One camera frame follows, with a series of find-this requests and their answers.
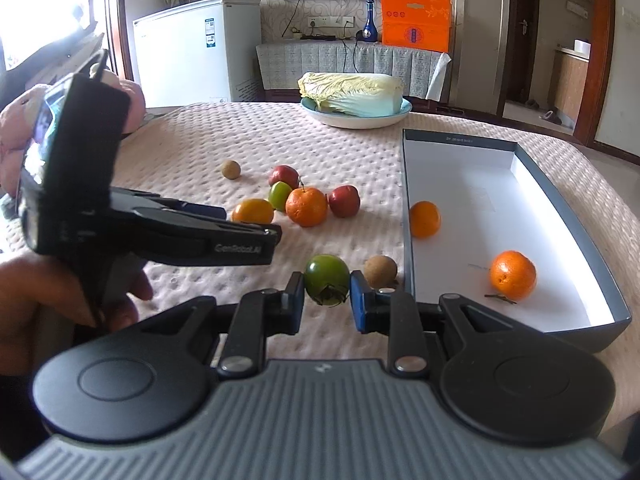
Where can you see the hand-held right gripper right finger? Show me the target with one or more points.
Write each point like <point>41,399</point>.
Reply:
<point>357,305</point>

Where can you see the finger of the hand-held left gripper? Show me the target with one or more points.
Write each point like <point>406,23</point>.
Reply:
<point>240,232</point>
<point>200,211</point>

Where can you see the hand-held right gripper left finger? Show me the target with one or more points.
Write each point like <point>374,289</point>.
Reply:
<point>298,302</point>

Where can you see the yellow-orange tomato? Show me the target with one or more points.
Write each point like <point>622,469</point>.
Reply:
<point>252,210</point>

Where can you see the dark green tomato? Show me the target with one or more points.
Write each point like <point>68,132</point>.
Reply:
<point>325,275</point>

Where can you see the brown kiwi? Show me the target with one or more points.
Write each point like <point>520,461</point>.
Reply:
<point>380,270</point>
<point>231,169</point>

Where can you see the yellow-green tomato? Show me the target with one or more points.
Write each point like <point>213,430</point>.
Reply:
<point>277,196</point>

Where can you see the orange tangerine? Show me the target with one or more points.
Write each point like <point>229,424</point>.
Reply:
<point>306,207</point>
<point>425,220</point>
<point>512,275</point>

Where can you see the red apple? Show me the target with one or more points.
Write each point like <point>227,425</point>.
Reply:
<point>282,175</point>
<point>344,201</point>

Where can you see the grey box with white inside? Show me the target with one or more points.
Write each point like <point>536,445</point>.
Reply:
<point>475,200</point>

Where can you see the person's left hand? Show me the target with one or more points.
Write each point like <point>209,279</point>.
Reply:
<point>30,310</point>

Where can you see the pink plush toy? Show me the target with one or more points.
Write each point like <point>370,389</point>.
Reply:
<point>132,105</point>

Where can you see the small brown stem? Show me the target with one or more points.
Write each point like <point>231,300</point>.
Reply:
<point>500,298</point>

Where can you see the white chest freezer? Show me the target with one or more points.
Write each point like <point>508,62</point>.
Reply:
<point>180,50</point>

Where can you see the light blue bowl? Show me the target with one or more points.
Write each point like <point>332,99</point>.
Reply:
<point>357,120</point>

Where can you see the napa cabbage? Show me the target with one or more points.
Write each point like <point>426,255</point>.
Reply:
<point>350,91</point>

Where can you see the cabinet with patterned tablecloth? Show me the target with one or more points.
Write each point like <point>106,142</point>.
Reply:
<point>310,65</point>

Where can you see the black power strip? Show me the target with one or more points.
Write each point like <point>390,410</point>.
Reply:
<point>320,37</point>

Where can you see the blue glass bottle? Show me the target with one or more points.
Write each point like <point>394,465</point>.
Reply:
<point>369,30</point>

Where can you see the grey slipper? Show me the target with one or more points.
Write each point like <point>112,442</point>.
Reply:
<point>532,104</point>
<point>551,117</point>

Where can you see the orange gift box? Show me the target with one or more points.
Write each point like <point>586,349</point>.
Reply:
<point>415,20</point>

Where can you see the wooden kitchen cabinet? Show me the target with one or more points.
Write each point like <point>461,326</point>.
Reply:
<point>570,85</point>

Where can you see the brown door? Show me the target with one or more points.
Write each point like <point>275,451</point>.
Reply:
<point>520,45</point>

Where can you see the white container on cabinet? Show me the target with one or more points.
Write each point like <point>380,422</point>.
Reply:
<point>582,47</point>

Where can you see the white wall outlet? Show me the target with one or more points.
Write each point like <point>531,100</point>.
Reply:
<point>330,21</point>

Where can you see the white wall switch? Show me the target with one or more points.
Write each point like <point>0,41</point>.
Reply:
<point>577,8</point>

